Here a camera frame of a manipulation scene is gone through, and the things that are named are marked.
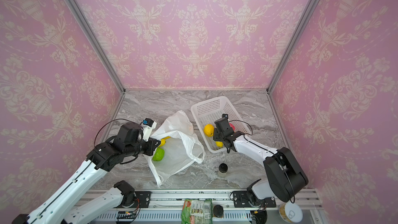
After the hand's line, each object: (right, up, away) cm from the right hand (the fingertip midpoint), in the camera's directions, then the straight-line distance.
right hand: (219, 132), depth 91 cm
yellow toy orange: (-6, +1, +1) cm, 6 cm away
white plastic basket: (-6, +11, +15) cm, 19 cm away
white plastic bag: (-23, -10, +1) cm, 25 cm away
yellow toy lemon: (-1, -6, -3) cm, 7 cm away
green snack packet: (-12, -32, -21) cm, 40 cm away
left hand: (-29, -2, -19) cm, 35 cm away
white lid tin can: (+28, -30, -25) cm, 48 cm away
